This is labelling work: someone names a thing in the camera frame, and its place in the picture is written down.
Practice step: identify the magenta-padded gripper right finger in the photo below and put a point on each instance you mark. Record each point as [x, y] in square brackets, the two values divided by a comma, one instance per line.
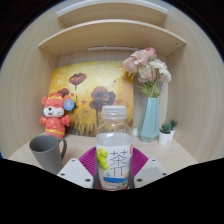
[150, 172]

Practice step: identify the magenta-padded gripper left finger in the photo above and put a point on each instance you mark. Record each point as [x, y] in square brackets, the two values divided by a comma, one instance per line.
[76, 172]

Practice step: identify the clear plastic drink bottle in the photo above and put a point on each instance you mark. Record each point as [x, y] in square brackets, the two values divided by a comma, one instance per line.
[115, 155]

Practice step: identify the grey textured mug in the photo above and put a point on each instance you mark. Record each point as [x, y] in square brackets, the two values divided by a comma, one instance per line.
[46, 155]

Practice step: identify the small succulent in white pot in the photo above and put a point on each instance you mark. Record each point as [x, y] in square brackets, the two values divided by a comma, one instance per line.
[174, 125]
[164, 136]

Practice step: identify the teal faceted vase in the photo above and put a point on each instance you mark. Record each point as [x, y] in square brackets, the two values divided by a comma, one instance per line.
[149, 121]

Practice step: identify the red plush mouse toy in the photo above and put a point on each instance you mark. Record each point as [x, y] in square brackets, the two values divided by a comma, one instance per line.
[55, 118]

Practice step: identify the yellow poppy flower painting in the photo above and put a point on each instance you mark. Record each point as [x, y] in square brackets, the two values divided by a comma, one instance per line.
[100, 80]

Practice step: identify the pink and white flower bouquet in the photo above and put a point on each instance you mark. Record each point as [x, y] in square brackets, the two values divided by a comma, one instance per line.
[146, 66]

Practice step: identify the slim under-shelf light bar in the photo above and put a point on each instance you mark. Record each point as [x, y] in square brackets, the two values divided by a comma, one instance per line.
[113, 48]

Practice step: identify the light wood shelf boards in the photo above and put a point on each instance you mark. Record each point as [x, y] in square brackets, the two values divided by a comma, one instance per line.
[113, 33]

